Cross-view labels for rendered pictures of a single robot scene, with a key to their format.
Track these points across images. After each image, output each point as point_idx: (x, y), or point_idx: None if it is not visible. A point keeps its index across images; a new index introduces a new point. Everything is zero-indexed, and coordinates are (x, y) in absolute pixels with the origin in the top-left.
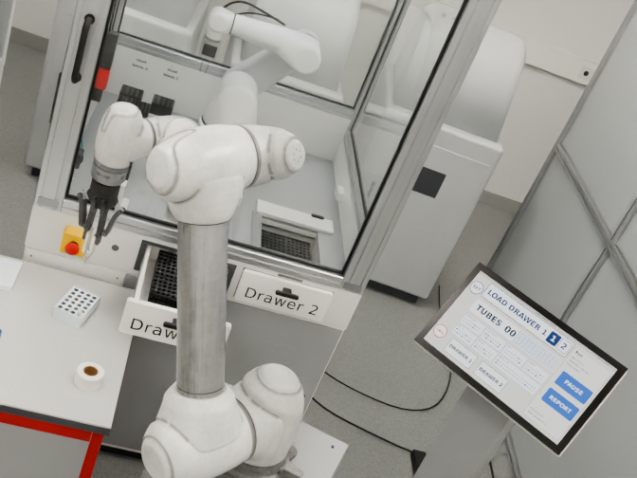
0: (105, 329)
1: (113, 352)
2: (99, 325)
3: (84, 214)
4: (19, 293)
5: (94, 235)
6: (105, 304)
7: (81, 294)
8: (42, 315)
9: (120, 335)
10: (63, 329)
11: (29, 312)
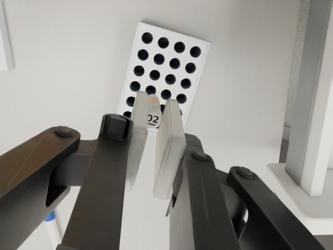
0: (230, 111)
1: (250, 168)
2: (215, 105)
3: (36, 201)
4: (32, 66)
5: (163, 198)
6: (221, 27)
7: (162, 52)
8: (99, 117)
9: (262, 117)
10: (151, 142)
11: (75, 118)
